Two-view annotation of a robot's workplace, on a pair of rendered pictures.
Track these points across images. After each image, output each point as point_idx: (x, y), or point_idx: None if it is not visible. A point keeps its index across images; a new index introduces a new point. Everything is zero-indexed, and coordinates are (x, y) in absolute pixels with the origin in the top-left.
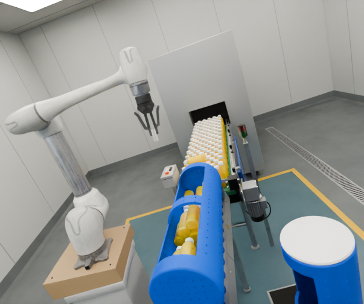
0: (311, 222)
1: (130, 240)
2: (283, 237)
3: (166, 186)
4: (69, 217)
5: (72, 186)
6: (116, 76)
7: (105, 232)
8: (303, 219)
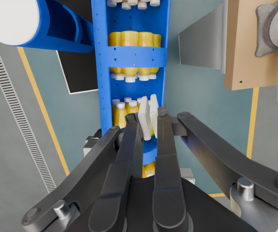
0: (6, 33)
1: (227, 65)
2: (34, 14)
3: (186, 169)
4: None
5: None
6: None
7: (270, 77)
8: (13, 39)
